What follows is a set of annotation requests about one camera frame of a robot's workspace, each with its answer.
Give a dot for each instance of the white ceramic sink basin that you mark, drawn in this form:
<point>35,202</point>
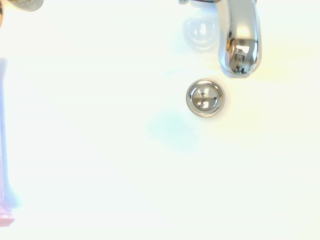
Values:
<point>125,125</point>

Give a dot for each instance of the chrome sink drain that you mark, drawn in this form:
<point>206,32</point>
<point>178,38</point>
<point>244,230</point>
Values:
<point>205,98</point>

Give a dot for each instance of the chrome faucet spout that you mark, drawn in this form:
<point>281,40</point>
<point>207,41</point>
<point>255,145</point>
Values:
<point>243,32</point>

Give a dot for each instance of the round beige container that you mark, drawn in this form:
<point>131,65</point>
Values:
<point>25,3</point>

